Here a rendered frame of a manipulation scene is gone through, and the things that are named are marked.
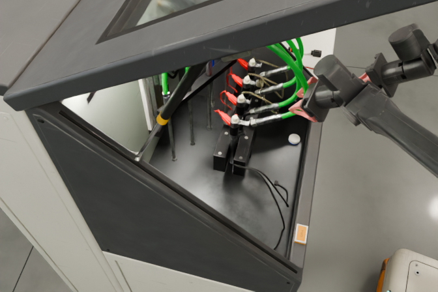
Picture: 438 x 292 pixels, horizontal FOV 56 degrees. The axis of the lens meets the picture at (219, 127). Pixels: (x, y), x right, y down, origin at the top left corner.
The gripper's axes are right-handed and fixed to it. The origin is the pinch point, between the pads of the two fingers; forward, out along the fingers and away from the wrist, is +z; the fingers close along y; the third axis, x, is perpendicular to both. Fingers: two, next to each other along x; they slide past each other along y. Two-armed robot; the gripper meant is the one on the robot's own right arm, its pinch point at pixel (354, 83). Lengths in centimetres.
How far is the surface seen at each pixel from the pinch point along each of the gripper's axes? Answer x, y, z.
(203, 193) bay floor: 31, -6, 47
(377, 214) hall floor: -43, -109, 62
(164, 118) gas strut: 52, 35, -3
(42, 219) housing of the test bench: 65, 23, 64
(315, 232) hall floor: -17, -91, 80
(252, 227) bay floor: 34, -19, 34
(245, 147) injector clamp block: 18.4, -0.8, 31.7
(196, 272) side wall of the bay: 54, -14, 39
